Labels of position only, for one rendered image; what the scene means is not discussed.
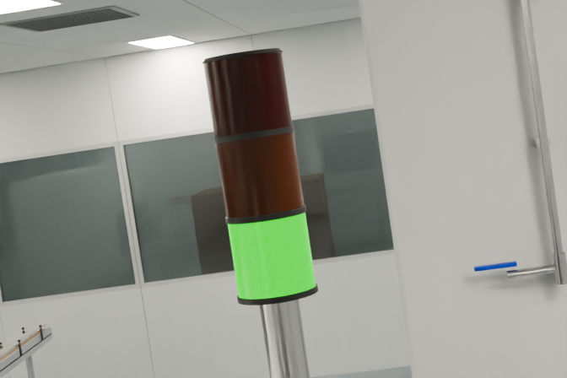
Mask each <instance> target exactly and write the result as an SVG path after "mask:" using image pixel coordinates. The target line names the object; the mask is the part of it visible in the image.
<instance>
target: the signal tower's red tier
mask: <svg viewBox="0 0 567 378"><path fill-rule="evenodd" d="M203 66H204V72H205V78H206V83H207V89H208V99H209V105H210V111H211V117H212V123H213V133H214V137H215V138H217V137H224V136H231V135H237V134H243V133H249V132H260V131H266V130H271V129H277V128H282V127H291V126H293V125H292V119H291V113H290V108H289V97H288V90H287V84H286V79H285V73H284V62H283V56H282V53H268V54H260V55H253V56H247V57H236V58H230V59H225V60H220V61H216V62H209V63H205V64H203Z"/></svg>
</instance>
